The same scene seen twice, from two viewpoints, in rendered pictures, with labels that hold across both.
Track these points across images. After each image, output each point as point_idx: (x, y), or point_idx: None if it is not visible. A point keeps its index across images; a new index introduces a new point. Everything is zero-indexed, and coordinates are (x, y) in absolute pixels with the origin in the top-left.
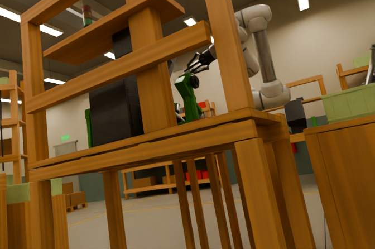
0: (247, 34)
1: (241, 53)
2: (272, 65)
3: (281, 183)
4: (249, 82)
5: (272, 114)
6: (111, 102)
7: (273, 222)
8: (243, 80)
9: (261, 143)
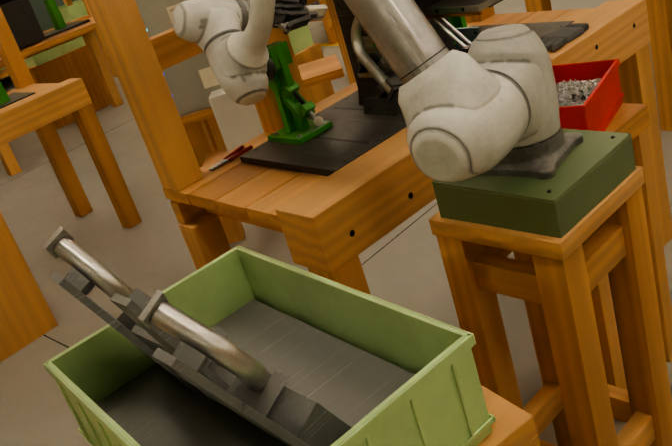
0: (180, 31)
1: (141, 111)
2: (366, 31)
3: None
4: (161, 155)
5: (232, 206)
6: None
7: None
8: (149, 154)
9: (191, 234)
